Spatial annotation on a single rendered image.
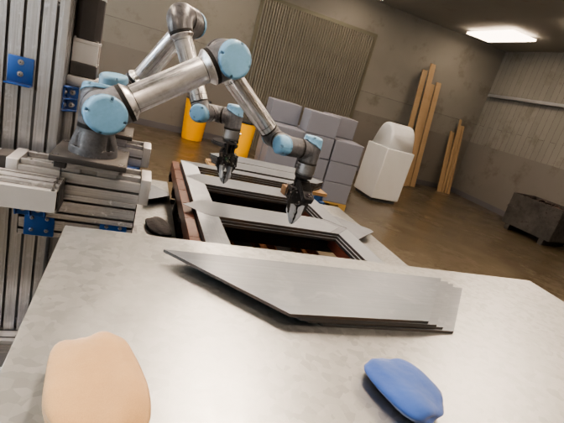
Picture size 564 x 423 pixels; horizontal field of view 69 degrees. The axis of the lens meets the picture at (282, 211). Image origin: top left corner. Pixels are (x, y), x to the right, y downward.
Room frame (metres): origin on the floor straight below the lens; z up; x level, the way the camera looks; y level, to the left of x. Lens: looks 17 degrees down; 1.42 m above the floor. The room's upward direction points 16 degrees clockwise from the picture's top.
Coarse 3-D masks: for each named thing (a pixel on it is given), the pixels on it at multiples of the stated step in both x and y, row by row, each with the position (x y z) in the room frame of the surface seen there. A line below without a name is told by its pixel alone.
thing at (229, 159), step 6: (222, 138) 1.83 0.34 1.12; (228, 144) 1.79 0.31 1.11; (234, 144) 1.80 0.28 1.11; (228, 150) 1.82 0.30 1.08; (234, 150) 1.82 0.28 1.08; (222, 156) 1.79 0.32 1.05; (228, 156) 1.80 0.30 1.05; (234, 156) 1.80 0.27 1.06; (222, 162) 1.82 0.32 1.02; (228, 162) 1.81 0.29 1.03; (234, 162) 1.81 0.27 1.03
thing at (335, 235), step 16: (224, 176) 2.34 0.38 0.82; (240, 176) 2.39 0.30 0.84; (224, 192) 2.01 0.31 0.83; (240, 192) 2.05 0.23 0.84; (192, 208) 1.65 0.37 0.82; (224, 224) 1.57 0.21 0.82; (240, 224) 1.60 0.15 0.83; (256, 224) 1.63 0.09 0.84; (272, 224) 1.66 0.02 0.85; (336, 224) 1.92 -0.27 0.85; (336, 240) 1.76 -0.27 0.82; (352, 256) 1.61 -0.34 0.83
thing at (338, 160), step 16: (272, 112) 5.36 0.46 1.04; (288, 112) 5.41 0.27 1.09; (304, 112) 5.39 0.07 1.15; (320, 112) 5.11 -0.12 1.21; (288, 128) 5.01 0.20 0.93; (304, 128) 5.18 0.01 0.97; (320, 128) 5.12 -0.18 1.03; (336, 128) 5.17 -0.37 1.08; (352, 128) 5.67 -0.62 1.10; (336, 144) 5.19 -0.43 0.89; (352, 144) 5.25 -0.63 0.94; (272, 160) 4.98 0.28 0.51; (288, 160) 5.04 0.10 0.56; (320, 160) 5.15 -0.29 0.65; (336, 160) 5.21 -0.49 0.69; (352, 160) 5.26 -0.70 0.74; (320, 176) 5.17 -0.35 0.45; (336, 176) 5.23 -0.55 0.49; (352, 176) 5.29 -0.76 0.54; (336, 192) 5.25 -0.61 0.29
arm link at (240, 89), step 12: (228, 84) 1.51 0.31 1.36; (240, 84) 1.52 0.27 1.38; (240, 96) 1.53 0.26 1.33; (252, 96) 1.55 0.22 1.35; (252, 108) 1.56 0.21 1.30; (264, 108) 1.60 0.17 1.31; (252, 120) 1.59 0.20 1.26; (264, 120) 1.59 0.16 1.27; (264, 132) 1.61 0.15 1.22; (276, 132) 1.62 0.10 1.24
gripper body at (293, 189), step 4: (296, 172) 1.60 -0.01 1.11; (296, 176) 1.63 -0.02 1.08; (300, 176) 1.58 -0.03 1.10; (304, 176) 1.58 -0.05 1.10; (308, 176) 1.58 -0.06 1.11; (296, 180) 1.63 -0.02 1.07; (288, 184) 1.64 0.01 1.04; (292, 184) 1.65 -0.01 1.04; (296, 184) 1.62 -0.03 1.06; (292, 188) 1.59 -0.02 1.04; (296, 188) 1.59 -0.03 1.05; (288, 192) 1.63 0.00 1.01; (292, 192) 1.58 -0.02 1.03; (296, 192) 1.58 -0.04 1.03; (288, 196) 1.61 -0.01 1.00; (292, 196) 1.57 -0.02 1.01; (296, 196) 1.58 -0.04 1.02; (292, 200) 1.57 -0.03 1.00; (296, 200) 1.58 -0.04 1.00; (300, 200) 1.59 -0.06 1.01; (300, 204) 1.59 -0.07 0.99
